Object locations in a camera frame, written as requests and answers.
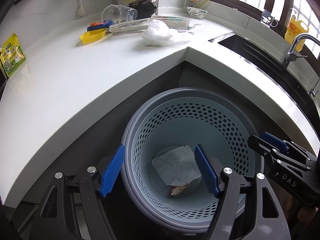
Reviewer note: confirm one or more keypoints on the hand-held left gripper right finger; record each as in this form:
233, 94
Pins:
206, 170

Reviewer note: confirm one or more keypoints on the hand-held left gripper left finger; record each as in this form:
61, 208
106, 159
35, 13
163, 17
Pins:
112, 171

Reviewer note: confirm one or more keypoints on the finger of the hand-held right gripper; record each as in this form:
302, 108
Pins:
273, 140
260, 143

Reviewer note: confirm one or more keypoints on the grey-blue perforated trash basket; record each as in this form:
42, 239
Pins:
175, 110

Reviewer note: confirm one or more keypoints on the yellow plastic tray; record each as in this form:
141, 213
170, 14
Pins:
92, 36

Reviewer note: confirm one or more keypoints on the white plastic bag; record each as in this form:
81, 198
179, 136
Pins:
160, 35

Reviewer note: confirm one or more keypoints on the clear plastic cup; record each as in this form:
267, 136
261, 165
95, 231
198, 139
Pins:
117, 13

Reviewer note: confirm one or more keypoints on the black cloth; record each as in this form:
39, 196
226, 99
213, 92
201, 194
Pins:
145, 8

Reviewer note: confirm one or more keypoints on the white paper towel sheet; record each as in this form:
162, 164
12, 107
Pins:
175, 162

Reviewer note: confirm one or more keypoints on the small printed snack wrapper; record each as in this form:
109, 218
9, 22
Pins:
178, 190

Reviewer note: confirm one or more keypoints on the black kitchen sink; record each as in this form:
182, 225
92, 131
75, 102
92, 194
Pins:
260, 55

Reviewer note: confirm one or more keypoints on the chrome faucet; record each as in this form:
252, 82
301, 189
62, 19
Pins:
296, 41

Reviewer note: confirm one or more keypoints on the yellow oil bottle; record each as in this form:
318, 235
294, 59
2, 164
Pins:
296, 33

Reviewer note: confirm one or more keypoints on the clear glass mug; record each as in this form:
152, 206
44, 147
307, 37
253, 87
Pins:
268, 18

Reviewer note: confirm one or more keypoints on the white patterned ceramic bowl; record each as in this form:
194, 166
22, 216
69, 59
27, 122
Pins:
196, 12

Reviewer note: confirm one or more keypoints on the yellow-green stand-up pouch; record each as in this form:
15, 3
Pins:
12, 55

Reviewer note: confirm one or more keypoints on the blue and white hanging brush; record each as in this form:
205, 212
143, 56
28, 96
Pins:
80, 2

